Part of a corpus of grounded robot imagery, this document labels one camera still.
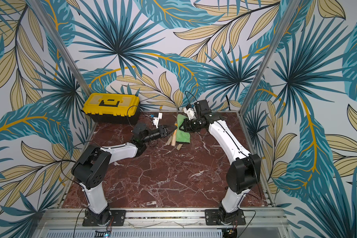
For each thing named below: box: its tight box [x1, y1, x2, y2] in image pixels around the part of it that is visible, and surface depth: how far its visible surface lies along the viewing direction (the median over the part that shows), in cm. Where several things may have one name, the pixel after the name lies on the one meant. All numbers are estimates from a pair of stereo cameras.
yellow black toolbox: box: [83, 92, 141, 125], surface depth 102 cm
